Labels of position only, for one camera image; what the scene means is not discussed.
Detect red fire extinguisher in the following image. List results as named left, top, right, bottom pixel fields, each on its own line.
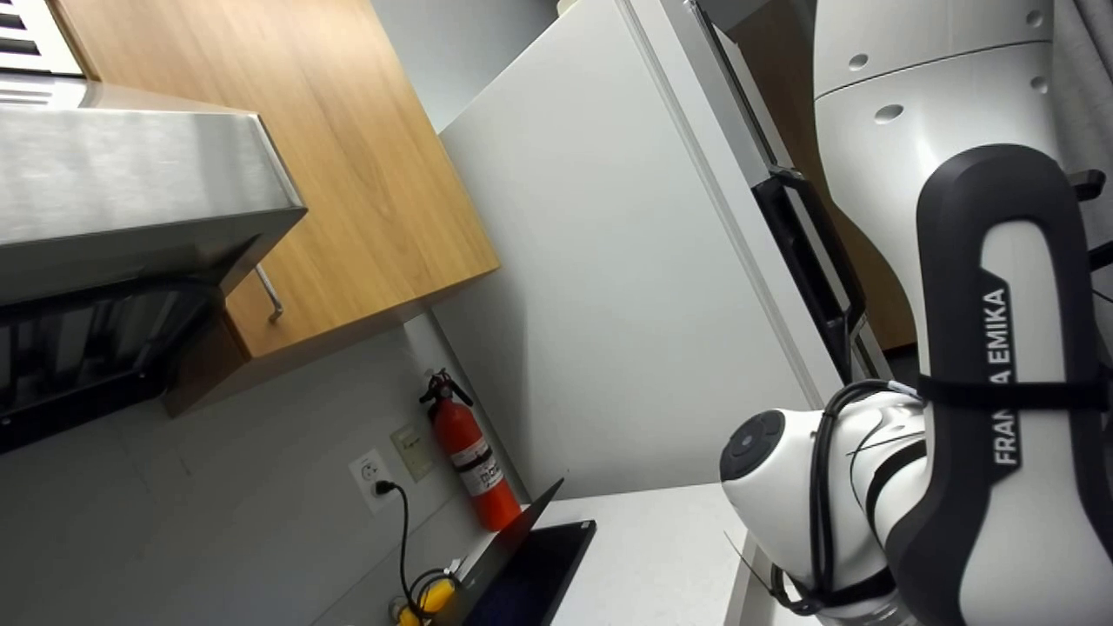
left=417, top=365, right=527, bottom=534

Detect yellow black headphones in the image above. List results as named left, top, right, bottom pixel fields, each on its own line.
left=389, top=567, right=464, bottom=626

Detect wooden upper cabinet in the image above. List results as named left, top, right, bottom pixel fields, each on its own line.
left=50, top=0, right=503, bottom=365

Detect steel range hood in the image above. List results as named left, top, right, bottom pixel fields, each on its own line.
left=0, top=0, right=313, bottom=459

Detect white switch plate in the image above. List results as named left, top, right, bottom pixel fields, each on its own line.
left=387, top=414, right=444, bottom=487

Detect white wall outlet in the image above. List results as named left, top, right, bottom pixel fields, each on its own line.
left=349, top=450, right=404, bottom=510

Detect black power cable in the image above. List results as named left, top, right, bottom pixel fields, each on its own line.
left=371, top=478, right=430, bottom=609

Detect metal cabinet handle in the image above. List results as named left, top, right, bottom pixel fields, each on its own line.
left=255, top=260, right=288, bottom=329

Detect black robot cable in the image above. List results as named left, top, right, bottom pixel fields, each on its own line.
left=804, top=376, right=1113, bottom=616

